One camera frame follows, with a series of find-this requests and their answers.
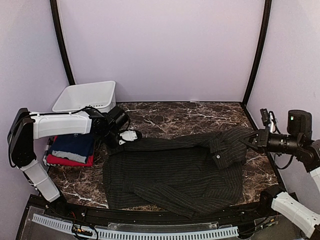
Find black frame post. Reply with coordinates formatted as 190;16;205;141
49;0;76;86
241;0;272;108

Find black white striped folded cloth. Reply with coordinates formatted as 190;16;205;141
42;137;54;167

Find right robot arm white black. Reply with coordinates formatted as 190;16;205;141
239;108;320;240

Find folded red t-shirt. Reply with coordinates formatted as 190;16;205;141
45;154;94;167

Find left black frame post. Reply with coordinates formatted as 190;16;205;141
49;0;76;86

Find white plastic bin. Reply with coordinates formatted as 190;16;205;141
52;81;116;113

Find black clothes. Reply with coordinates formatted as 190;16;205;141
102;126;250;219

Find white slotted cable duct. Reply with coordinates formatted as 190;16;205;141
32;213;239;240

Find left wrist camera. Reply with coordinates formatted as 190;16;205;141
118;130;143;145

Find black curved front rail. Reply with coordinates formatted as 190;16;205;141
28;195;299;237

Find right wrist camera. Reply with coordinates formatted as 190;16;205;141
260;108;281;134

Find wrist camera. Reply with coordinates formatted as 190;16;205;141
118;130;143;145
260;108;281;134

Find navy blue t-shirt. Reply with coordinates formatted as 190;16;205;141
48;133;95;163

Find right black frame post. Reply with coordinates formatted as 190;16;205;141
241;0;272;108

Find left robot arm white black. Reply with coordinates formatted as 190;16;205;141
7;106;138;218

